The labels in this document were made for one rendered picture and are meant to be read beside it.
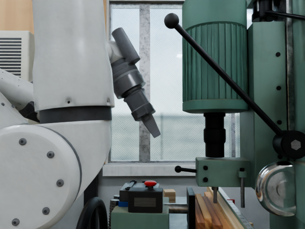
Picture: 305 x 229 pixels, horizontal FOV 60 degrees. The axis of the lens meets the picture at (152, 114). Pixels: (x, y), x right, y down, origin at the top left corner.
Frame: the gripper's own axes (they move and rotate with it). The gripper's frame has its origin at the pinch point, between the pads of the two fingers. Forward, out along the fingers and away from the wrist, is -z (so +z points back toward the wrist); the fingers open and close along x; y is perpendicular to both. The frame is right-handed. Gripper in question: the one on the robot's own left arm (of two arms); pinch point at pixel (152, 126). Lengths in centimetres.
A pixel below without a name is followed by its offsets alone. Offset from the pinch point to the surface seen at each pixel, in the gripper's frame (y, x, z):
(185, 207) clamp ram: -2.6, 3.2, -21.8
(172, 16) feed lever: 16.8, 12.2, 18.6
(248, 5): 40.7, -5.3, 16.1
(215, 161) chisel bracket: 9.9, 0.0, -16.1
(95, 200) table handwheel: -24.3, -2.9, -9.8
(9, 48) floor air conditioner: -64, -99, 96
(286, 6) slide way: 43.9, 3.9, 9.1
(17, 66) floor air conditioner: -65, -99, 83
